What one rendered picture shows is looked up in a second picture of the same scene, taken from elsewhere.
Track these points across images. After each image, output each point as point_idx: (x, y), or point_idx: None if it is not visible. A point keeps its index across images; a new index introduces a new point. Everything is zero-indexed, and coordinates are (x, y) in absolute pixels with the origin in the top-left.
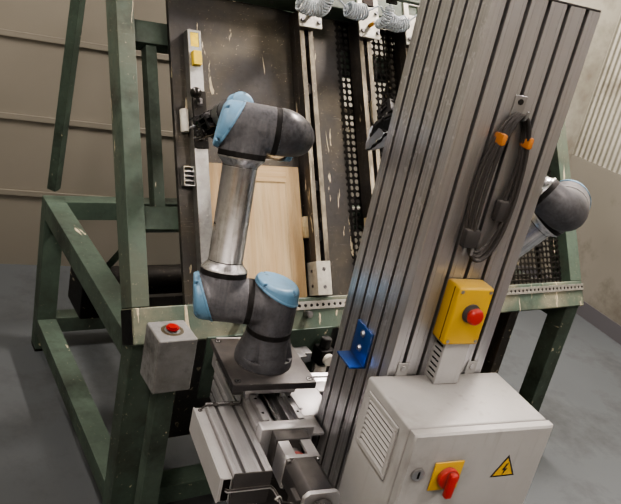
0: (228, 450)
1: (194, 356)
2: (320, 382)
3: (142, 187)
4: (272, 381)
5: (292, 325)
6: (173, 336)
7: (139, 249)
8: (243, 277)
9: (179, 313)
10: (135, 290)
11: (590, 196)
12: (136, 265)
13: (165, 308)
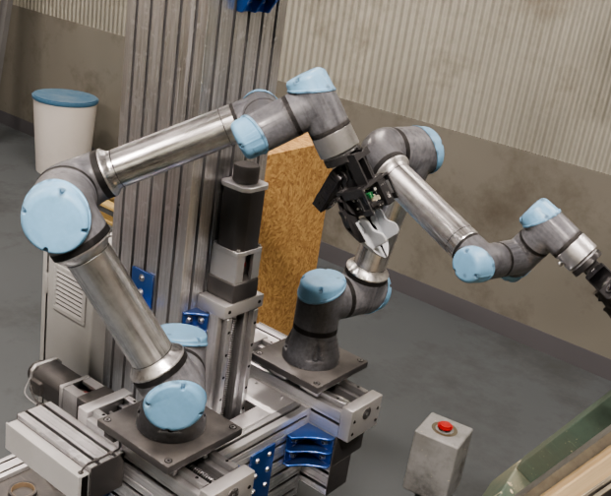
0: (271, 332)
1: (410, 450)
2: (263, 415)
3: None
4: (282, 341)
5: (295, 314)
6: (433, 422)
7: (571, 423)
8: (345, 267)
9: (496, 492)
10: (535, 448)
11: (29, 191)
12: (557, 432)
13: (507, 479)
